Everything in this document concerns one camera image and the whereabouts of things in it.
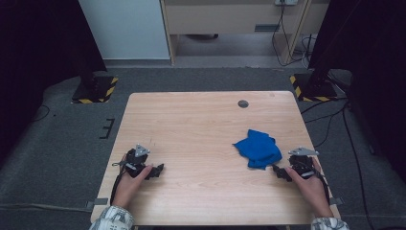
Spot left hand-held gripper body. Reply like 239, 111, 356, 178
125, 144, 154, 178

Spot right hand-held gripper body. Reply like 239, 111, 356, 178
287, 147, 320, 180

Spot blue cloth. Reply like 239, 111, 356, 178
232, 128, 283, 171

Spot person's left hand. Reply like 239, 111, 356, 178
111, 154, 154, 209

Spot person's right hand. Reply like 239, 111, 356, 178
284, 157, 335, 219

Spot black striped stand base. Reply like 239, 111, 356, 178
289, 63, 339, 103
71, 65, 120, 104

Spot black curtain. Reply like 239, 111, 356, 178
307, 0, 406, 181
0, 0, 108, 164

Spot white cabinet panel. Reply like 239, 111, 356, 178
78, 0, 171, 61

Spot grey desk label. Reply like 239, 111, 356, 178
254, 23, 282, 34

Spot light wooden desk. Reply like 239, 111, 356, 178
159, 0, 331, 67

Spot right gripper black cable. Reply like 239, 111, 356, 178
314, 168, 331, 205

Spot long black floor cable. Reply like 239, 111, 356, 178
341, 104, 377, 230

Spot thin black floor cable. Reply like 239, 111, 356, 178
32, 103, 52, 124

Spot black hanging power cables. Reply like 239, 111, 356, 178
270, 0, 317, 68

